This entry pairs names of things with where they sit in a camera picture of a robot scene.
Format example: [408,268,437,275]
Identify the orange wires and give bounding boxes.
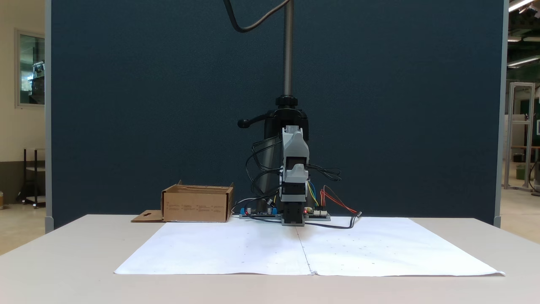
[319,185,359,214]

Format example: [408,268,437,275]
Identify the black power cable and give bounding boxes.
[304,211,363,230]

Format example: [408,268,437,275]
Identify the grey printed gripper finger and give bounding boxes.
[281,126,310,158]
[281,164,309,183]

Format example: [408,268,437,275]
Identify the thin black motor cable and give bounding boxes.
[246,137,284,208]
[306,164,342,183]

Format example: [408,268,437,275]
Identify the yellow jumper wire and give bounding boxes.
[307,181,320,207]

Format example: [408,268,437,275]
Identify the metal camera stand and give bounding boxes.
[237,0,311,212]

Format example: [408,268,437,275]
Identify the dark blue partition panel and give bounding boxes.
[44,0,509,231]

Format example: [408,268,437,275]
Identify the black camera cable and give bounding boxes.
[223,0,292,33]

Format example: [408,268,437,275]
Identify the framed wall window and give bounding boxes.
[15,28,46,109]

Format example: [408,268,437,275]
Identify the blue power circuit board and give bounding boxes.
[239,206,281,220]

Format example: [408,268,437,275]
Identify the white paper sheet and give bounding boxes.
[295,217,506,277]
[114,220,315,276]

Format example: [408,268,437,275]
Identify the black shelf rack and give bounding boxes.
[17,147,46,209]

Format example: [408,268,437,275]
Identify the brown cardboard box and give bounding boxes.
[131,180,235,223]

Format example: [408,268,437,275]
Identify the grey motor driver circuit board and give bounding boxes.
[305,207,332,222]

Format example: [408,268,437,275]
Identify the aluminium profile frame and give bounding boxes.
[504,82,536,193]

